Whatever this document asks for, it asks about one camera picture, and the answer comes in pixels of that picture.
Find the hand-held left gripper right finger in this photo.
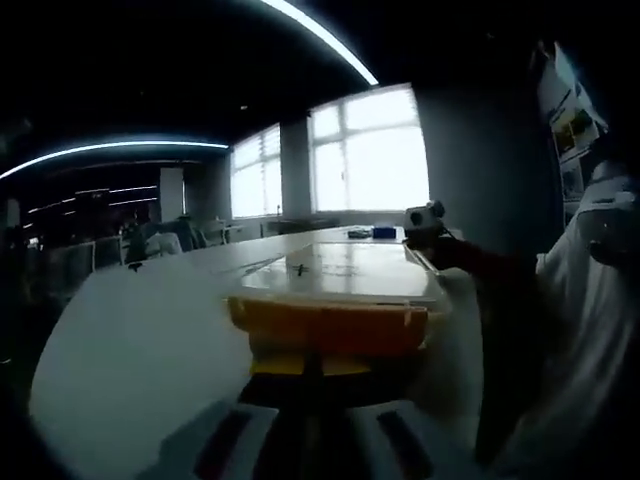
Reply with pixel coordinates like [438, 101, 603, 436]
[319, 352, 437, 480]

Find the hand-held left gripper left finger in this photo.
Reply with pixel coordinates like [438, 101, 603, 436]
[192, 352, 322, 480]

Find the yellow rimmed tray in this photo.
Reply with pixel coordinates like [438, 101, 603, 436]
[222, 239, 452, 359]

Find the wide bright window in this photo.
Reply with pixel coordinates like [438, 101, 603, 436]
[306, 83, 432, 214]

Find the narrow bright window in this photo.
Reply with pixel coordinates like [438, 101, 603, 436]
[230, 123, 284, 220]

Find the white chest device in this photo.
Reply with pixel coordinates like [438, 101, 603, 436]
[574, 192, 639, 266]

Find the white bundled cloth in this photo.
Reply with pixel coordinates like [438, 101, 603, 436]
[144, 231, 184, 257]

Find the curved ceiling light strip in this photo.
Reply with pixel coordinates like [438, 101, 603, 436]
[0, 140, 232, 181]
[259, 0, 380, 85]

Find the person's white shirt torso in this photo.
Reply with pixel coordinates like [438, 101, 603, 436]
[477, 159, 640, 480]

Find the white square pillar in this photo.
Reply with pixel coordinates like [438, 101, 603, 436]
[159, 167, 187, 224]

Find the flat table cable cover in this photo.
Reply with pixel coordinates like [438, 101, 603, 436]
[214, 252, 301, 275]

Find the blue white wall poster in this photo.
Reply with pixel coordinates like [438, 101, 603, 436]
[535, 41, 610, 201]

